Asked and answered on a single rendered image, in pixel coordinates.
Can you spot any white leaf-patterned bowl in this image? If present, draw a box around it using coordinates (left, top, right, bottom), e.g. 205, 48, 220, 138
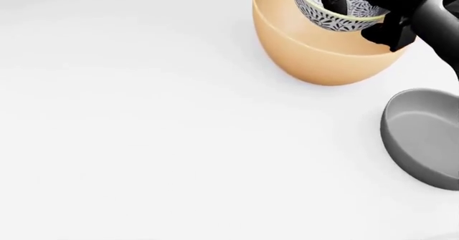
289, 0, 389, 34

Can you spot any grey bowl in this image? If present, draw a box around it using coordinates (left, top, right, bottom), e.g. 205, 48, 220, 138
380, 87, 459, 191

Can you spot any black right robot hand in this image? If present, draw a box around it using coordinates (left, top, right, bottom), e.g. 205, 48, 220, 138
312, 0, 442, 53

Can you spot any large orange bowl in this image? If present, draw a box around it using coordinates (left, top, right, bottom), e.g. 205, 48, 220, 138
252, 0, 408, 87

